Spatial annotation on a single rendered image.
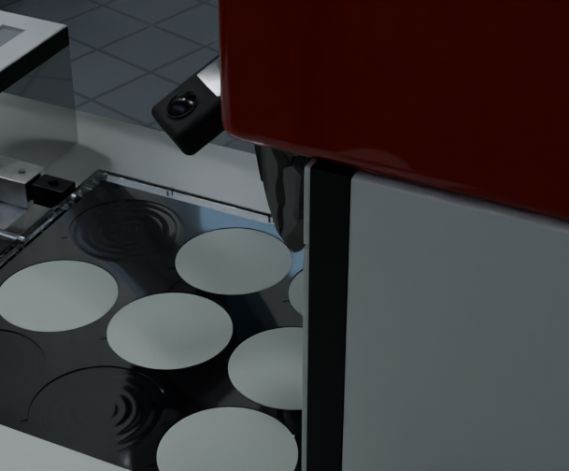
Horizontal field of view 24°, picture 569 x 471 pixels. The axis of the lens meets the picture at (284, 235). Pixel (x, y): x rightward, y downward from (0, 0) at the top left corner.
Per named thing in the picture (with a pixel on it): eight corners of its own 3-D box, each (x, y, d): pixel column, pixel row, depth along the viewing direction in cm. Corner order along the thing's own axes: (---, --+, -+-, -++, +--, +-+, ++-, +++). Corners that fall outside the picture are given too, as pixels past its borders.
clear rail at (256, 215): (466, 275, 116) (467, 262, 116) (461, 284, 115) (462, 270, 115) (98, 178, 130) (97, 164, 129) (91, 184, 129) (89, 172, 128)
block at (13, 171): (49, 192, 129) (45, 164, 128) (28, 209, 127) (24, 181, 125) (-21, 173, 132) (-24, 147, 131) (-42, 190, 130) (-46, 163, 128)
